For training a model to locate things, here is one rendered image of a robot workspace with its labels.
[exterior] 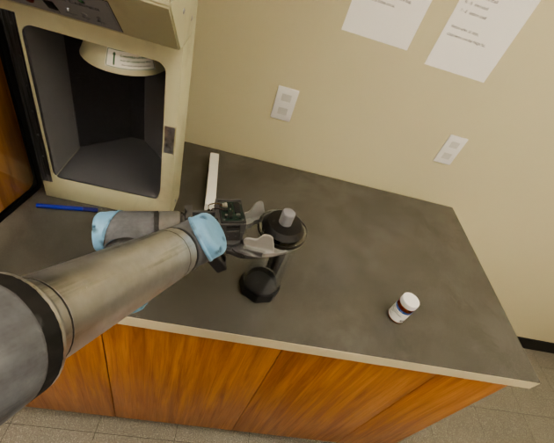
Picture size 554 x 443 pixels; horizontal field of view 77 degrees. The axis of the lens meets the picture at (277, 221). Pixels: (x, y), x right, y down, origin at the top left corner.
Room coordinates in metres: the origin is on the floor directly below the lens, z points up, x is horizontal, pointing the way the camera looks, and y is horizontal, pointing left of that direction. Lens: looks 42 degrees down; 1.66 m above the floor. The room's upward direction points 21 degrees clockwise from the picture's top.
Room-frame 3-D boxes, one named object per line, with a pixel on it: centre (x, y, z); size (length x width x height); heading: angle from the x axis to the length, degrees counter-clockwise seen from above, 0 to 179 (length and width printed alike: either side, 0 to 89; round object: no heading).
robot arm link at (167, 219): (0.43, 0.18, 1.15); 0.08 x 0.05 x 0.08; 28
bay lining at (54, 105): (0.72, 0.46, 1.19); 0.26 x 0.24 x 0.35; 103
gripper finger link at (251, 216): (0.56, 0.05, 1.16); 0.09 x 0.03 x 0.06; 141
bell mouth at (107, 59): (0.70, 0.44, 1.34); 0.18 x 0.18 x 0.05
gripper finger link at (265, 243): (0.47, 0.00, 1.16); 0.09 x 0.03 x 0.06; 94
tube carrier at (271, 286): (0.54, -0.02, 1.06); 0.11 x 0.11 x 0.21
